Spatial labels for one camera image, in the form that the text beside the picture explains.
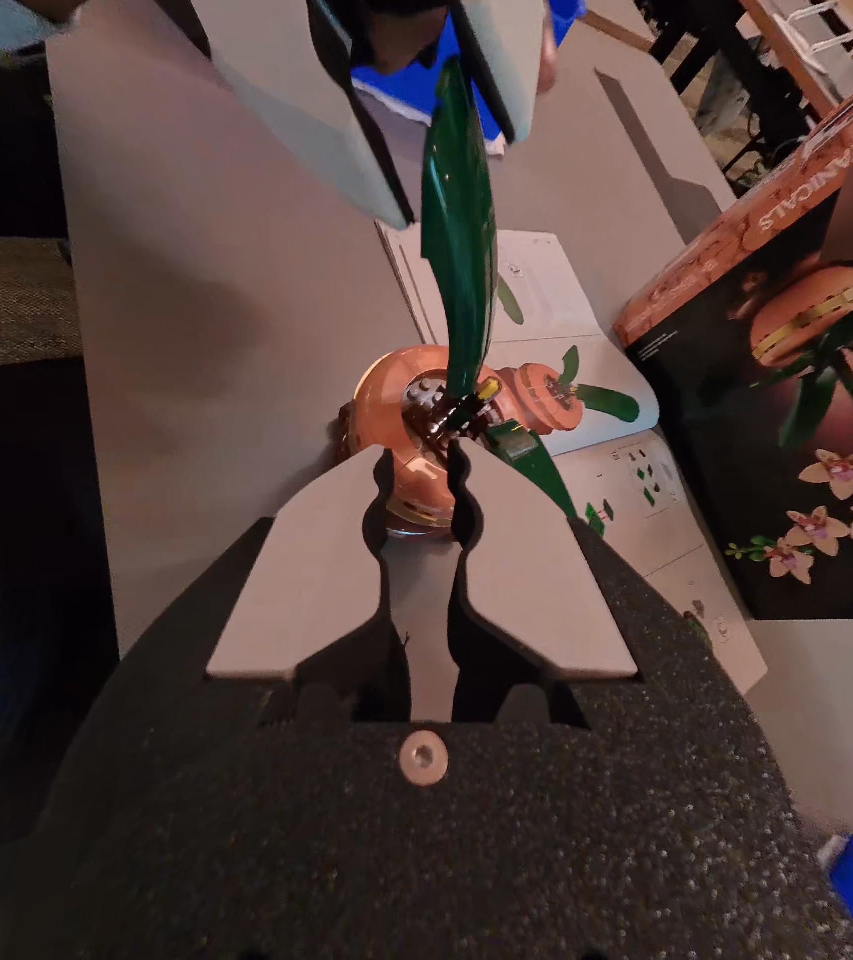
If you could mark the peach toy brick flowerpot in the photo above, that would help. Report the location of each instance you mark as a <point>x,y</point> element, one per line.
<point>385,390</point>

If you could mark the long dark green brick leaf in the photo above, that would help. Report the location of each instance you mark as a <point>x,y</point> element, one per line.
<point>456,225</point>

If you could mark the wooden office desk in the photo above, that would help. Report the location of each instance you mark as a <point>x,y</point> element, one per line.
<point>794,67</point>

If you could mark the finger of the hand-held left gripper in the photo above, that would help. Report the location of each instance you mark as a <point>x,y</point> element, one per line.
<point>284,75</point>
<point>509,52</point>

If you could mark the white instruction booklet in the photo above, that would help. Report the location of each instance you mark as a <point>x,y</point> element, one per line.
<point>546,285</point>

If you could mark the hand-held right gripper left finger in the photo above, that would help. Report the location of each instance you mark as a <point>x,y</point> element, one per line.
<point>299,585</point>

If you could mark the short dark green brick leaf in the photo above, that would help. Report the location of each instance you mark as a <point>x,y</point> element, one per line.
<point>528,454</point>

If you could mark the grey desk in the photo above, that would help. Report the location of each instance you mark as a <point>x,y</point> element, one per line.
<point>209,337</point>

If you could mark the black orchid product box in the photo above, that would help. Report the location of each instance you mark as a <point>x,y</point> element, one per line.
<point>734,465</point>

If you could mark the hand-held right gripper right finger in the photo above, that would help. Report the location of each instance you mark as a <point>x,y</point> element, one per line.
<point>539,585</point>

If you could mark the white torn paper sheet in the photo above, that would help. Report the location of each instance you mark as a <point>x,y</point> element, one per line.
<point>494,146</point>

